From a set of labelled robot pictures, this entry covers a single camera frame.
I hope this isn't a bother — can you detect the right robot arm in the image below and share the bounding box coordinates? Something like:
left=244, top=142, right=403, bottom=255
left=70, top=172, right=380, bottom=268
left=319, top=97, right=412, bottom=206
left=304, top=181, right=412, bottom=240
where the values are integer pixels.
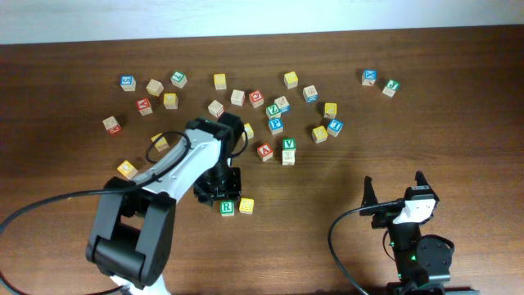
left=361, top=171, right=454, bottom=295

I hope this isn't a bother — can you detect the blue D wooden block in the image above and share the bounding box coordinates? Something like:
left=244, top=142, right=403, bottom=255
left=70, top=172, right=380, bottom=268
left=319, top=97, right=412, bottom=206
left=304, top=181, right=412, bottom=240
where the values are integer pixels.
left=303, top=85, right=318, bottom=103

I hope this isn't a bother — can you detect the blue I leaf wooden block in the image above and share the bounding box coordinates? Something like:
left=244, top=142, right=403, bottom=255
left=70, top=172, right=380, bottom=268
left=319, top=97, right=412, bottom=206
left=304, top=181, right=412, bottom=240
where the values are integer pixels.
left=327, top=119, right=344, bottom=137

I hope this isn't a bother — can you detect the yellow tilted wooden block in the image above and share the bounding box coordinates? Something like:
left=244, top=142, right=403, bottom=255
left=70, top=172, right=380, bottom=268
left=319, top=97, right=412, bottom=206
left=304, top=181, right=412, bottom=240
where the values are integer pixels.
left=151, top=133, right=169, bottom=152

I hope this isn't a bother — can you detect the blue P wooden block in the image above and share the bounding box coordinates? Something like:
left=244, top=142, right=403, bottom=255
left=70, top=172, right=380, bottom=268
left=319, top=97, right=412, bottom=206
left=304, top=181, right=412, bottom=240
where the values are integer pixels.
left=269, top=118, right=283, bottom=135

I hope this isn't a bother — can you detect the red I wooden block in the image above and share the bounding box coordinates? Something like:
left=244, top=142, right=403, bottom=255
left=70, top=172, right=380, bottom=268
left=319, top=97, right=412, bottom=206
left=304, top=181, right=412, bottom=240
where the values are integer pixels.
left=208, top=100, right=224, bottom=118

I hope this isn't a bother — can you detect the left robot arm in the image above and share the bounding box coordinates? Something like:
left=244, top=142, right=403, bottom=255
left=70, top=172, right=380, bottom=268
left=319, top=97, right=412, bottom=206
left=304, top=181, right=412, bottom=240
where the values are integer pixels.
left=86, top=113, right=245, bottom=294

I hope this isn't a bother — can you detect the green Z wooden block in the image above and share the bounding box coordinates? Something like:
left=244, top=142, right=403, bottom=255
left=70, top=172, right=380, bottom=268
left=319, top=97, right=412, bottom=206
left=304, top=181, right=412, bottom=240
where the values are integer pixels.
left=266, top=104, right=281, bottom=120

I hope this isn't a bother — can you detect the yellow lower left wooden block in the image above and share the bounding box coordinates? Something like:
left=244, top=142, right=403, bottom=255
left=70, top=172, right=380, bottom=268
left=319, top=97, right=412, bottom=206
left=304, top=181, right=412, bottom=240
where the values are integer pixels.
left=117, top=160, right=138, bottom=179

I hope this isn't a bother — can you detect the green J wooden block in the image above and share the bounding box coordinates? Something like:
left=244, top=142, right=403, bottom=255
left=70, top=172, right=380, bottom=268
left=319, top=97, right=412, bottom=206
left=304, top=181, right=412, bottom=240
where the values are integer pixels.
left=382, top=79, right=400, bottom=98

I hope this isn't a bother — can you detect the red A wooden block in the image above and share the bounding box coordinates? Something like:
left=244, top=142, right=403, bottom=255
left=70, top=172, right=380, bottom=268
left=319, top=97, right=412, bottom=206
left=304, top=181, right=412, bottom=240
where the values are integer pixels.
left=256, top=143, right=273, bottom=161

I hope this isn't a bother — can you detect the red side wooden block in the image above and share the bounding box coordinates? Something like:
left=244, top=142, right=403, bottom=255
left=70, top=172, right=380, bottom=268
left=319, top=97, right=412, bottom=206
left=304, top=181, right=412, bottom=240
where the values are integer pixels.
left=102, top=116, right=122, bottom=134

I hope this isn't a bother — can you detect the green R wooden block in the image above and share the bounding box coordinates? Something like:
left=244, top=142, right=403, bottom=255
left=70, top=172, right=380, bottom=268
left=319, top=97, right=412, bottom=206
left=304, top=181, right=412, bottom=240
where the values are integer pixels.
left=220, top=201, right=235, bottom=217

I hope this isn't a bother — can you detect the yellow S wooden block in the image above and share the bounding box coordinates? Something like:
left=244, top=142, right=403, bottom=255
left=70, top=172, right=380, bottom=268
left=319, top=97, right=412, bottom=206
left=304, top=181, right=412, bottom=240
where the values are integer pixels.
left=239, top=197, right=255, bottom=215

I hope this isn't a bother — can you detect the green L far wooden block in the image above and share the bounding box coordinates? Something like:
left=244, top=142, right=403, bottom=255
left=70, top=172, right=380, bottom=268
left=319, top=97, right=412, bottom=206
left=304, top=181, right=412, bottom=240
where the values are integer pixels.
left=170, top=70, right=187, bottom=89

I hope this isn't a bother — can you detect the plain drawing wooden block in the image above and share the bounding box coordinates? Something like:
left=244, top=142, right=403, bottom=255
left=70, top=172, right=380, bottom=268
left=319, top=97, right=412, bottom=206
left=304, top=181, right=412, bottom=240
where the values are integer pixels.
left=282, top=150, right=296, bottom=166

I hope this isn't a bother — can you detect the blue X wooden block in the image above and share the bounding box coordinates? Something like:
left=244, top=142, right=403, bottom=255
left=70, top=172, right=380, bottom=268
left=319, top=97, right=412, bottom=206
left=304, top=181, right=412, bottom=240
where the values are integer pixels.
left=361, top=69, right=377, bottom=86

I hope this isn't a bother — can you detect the blue S wooden block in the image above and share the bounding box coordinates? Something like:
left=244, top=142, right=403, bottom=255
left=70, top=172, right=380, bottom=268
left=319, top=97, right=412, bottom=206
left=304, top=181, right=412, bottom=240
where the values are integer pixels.
left=120, top=75, right=136, bottom=92

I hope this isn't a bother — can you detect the red O wooden block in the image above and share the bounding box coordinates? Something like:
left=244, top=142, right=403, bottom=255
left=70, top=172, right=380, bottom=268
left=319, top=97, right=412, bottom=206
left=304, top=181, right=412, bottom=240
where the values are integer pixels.
left=249, top=90, right=264, bottom=108

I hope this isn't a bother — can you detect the blue L feather wooden block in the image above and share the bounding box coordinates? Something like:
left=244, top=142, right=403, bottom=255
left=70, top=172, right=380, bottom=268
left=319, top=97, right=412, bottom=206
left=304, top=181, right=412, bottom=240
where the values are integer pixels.
left=274, top=96, right=290, bottom=113

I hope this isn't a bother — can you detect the yellow C wooden block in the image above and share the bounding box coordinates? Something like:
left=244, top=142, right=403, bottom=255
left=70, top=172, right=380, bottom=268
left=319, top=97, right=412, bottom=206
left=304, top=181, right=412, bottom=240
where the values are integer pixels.
left=242, top=123, right=254, bottom=140

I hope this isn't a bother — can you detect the green V wooden block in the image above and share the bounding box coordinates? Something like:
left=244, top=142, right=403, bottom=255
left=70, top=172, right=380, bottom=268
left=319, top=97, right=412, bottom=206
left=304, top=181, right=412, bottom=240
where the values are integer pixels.
left=282, top=138, right=296, bottom=151

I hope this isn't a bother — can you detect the red K wooden block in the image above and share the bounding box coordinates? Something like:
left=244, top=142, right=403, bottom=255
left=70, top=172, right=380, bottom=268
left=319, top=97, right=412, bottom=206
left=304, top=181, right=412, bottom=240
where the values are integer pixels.
left=136, top=98, right=153, bottom=116

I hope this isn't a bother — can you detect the plain tan wooden block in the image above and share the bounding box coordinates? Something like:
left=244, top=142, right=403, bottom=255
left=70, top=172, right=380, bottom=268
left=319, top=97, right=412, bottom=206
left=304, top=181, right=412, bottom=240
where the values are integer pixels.
left=146, top=79, right=164, bottom=97

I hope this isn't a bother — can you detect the yellow top wooden block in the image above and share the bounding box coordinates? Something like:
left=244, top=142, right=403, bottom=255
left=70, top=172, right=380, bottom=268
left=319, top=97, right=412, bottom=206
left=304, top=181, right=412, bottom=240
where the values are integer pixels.
left=323, top=102, right=337, bottom=119

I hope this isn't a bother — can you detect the yellow E wooden block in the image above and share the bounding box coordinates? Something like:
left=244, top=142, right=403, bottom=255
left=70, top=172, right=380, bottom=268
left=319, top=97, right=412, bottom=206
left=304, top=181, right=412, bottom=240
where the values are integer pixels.
left=312, top=125, right=328, bottom=143

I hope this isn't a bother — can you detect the yellow plain wooden block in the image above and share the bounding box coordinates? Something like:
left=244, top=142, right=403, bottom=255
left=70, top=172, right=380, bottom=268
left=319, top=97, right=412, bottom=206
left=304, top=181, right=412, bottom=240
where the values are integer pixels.
left=214, top=73, right=227, bottom=90

